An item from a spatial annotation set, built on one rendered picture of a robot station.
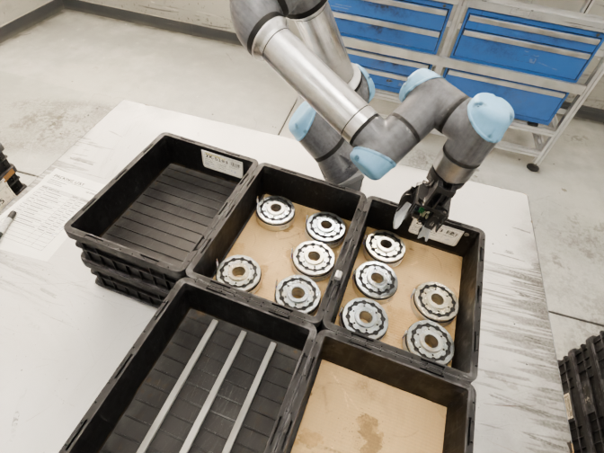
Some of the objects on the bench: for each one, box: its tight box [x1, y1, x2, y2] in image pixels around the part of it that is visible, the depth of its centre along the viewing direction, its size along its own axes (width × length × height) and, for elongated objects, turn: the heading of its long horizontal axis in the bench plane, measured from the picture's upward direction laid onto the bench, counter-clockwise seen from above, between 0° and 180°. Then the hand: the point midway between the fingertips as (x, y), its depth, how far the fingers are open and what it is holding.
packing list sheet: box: [0, 168, 105, 262], centre depth 117 cm, size 33×23×1 cm
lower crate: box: [81, 258, 169, 309], centre depth 108 cm, size 40×30×12 cm
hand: (408, 226), depth 92 cm, fingers open, 5 cm apart
